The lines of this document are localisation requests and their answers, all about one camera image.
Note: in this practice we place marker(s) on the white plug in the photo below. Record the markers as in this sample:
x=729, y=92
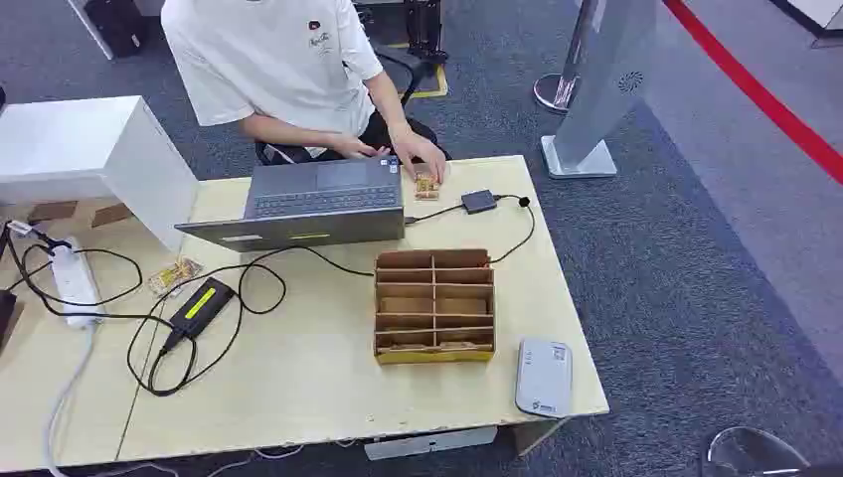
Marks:
x=18, y=228

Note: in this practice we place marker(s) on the person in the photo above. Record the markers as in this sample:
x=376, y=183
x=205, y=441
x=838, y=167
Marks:
x=276, y=59

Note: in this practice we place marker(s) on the person's left hand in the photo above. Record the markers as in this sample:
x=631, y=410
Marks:
x=418, y=148

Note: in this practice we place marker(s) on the wooden divided card box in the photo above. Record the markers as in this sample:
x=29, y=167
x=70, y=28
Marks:
x=435, y=355

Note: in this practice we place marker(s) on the grey card reader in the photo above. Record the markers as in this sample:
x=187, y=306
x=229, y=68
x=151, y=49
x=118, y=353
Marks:
x=543, y=378

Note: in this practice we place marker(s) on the black case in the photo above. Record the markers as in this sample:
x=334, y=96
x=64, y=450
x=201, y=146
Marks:
x=115, y=23

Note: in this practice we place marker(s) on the white power strip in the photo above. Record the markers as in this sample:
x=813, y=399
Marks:
x=74, y=283

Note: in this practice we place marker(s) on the grey kiosk stand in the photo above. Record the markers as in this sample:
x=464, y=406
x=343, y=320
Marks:
x=606, y=79

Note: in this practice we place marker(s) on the brown cardboard piece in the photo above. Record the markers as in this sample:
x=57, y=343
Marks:
x=52, y=211
x=112, y=215

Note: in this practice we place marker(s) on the yellow edged floor mat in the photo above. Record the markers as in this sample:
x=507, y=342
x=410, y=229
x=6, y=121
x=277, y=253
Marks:
x=440, y=82

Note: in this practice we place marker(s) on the grey laptop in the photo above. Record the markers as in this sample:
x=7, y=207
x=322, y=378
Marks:
x=316, y=197

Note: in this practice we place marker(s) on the chrome stanchion post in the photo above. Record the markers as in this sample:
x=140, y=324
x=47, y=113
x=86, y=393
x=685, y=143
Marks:
x=556, y=89

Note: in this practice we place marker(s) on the white cabinet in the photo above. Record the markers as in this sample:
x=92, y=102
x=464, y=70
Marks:
x=72, y=145

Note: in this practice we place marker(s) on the black device at desk edge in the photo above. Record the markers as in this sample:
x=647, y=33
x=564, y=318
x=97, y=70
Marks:
x=5, y=316

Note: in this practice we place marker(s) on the black usb hub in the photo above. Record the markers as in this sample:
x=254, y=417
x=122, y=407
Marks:
x=479, y=201

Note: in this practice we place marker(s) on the black office chair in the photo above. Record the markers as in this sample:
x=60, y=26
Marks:
x=411, y=39

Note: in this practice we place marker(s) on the person's right hand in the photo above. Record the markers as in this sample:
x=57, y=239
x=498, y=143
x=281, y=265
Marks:
x=355, y=147

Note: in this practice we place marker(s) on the black charger brick yellow label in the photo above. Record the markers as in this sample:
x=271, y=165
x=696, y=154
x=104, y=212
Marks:
x=201, y=306

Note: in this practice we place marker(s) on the white bracket under desk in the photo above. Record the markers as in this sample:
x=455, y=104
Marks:
x=431, y=443

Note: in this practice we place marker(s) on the red floor tape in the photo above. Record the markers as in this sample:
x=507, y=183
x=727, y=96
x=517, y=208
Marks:
x=757, y=95

